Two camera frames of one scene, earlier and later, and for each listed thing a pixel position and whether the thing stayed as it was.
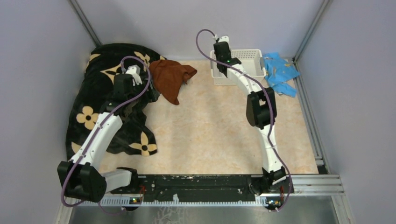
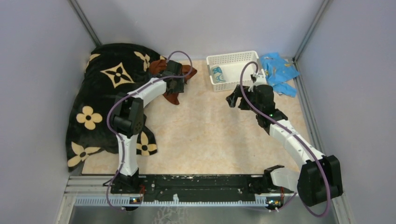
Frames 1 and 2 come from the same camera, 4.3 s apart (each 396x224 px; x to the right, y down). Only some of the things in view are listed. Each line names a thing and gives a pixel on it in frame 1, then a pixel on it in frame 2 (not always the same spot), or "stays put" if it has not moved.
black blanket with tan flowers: (116, 79) stays put
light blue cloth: (279, 70) stays put
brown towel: (169, 77) stays put
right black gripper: (228, 50) to (232, 98)
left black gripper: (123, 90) to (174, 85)
